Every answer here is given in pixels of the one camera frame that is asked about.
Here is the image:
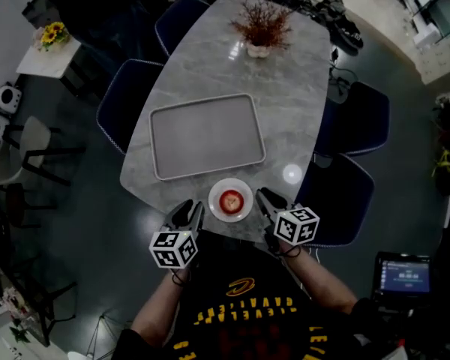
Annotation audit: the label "white plate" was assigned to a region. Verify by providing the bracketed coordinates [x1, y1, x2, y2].
[207, 177, 255, 224]

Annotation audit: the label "green potted plants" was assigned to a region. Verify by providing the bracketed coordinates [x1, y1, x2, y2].
[430, 94, 450, 195]

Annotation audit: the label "white table with flowers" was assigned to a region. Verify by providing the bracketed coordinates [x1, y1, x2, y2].
[0, 286, 62, 360]

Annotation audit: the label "person's black printed jersey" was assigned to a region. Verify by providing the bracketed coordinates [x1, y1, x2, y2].
[111, 230, 362, 360]

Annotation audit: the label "black and white bag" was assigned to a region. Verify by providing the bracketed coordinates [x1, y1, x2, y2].
[313, 0, 365, 50]

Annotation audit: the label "red apple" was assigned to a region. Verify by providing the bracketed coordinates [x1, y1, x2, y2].
[218, 188, 246, 216]

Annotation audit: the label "white storage furniture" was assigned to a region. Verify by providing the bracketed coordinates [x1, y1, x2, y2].
[400, 0, 450, 49]

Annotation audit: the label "dark red chair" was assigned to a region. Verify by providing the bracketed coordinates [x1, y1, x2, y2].
[2, 183, 58, 229]

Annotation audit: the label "red dried plant in pot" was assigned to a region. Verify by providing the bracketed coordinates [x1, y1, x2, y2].
[229, 0, 294, 59]

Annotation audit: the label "person's left forearm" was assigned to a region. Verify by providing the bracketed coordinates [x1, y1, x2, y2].
[130, 268, 192, 349]

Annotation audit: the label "black floor cables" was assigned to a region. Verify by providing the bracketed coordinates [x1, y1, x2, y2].
[327, 48, 360, 105]

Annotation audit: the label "beige chair black legs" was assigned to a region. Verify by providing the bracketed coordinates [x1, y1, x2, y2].
[0, 115, 88, 188]

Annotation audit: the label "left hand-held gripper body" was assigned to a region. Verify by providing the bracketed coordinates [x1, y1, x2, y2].
[148, 220, 200, 270]

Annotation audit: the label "person's right forearm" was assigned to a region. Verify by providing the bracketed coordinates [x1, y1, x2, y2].
[280, 240, 359, 315]

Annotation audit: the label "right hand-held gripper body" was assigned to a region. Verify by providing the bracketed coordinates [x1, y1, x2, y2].
[263, 205, 321, 247]

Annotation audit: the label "yellow sunflower bouquet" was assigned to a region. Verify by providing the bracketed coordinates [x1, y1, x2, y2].
[33, 21, 71, 53]

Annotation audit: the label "black wrist cord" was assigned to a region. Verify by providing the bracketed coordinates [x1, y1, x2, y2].
[170, 268, 192, 288]
[276, 242, 302, 259]

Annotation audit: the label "grey rectangular tray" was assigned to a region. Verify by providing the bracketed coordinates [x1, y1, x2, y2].
[148, 92, 268, 182]

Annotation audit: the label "white side table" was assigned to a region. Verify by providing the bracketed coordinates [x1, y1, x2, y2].
[15, 33, 83, 80]

